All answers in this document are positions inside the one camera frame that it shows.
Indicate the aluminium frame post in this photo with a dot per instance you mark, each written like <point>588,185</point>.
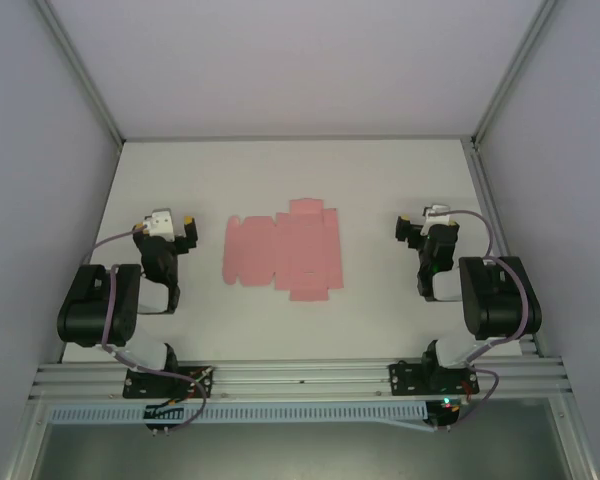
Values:
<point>517,65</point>
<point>77,70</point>

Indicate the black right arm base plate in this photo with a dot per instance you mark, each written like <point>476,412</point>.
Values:
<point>405,377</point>

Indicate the aluminium side rail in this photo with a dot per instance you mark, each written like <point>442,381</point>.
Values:
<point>500,240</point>

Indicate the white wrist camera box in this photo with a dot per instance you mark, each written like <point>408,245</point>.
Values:
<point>437,216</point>
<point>161,224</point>

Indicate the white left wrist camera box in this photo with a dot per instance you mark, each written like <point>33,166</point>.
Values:
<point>161,224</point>

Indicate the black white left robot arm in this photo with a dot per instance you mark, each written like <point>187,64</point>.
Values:
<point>97,305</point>

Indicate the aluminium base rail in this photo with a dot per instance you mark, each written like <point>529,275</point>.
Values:
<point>300,372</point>

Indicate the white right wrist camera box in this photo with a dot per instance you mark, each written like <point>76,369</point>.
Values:
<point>437,216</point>

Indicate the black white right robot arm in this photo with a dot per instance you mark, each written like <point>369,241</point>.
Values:
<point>500,300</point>

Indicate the pink paper box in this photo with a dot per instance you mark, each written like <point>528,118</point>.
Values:
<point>300,250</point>

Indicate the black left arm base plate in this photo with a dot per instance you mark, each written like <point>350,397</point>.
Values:
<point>145,385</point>

